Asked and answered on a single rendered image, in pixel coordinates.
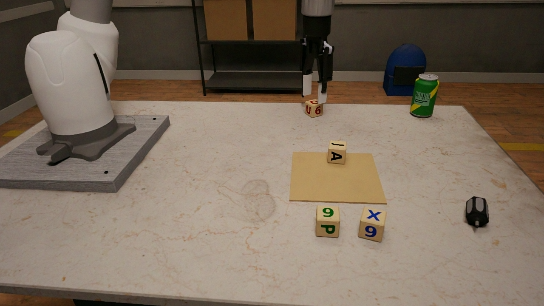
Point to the green drink can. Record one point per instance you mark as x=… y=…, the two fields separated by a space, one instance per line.
x=424 y=95

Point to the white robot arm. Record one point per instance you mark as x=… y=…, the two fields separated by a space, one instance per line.
x=70 y=71

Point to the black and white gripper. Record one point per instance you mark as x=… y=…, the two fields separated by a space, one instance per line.
x=316 y=30

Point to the tan flat mat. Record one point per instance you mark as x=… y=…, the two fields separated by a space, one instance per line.
x=313 y=179

